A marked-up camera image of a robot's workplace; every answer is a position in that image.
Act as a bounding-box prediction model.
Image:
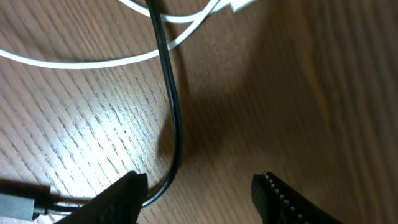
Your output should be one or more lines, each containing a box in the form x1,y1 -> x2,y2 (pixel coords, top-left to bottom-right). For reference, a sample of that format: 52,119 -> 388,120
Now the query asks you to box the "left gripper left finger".
57,171 -> 148,224

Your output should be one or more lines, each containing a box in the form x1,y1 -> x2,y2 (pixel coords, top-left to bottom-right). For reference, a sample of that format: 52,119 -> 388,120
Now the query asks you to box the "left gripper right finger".
251,172 -> 340,224

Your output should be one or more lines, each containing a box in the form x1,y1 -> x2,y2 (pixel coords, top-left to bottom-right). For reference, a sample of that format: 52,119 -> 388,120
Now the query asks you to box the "thick black USB cable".
0,0 -> 183,222

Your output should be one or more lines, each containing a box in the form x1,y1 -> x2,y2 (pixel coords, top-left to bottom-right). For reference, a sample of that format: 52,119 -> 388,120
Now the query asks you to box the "white USB cable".
0,0 -> 259,70

